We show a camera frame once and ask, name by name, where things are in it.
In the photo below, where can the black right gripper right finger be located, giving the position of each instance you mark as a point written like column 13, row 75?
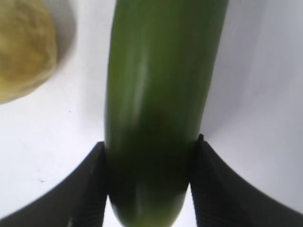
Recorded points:
column 222, row 198

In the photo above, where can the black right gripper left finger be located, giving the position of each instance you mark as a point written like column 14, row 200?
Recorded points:
column 78, row 201

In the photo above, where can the green cucumber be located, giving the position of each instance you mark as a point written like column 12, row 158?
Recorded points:
column 161, row 61

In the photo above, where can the yellow pear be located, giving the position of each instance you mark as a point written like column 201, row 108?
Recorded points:
column 28, row 47

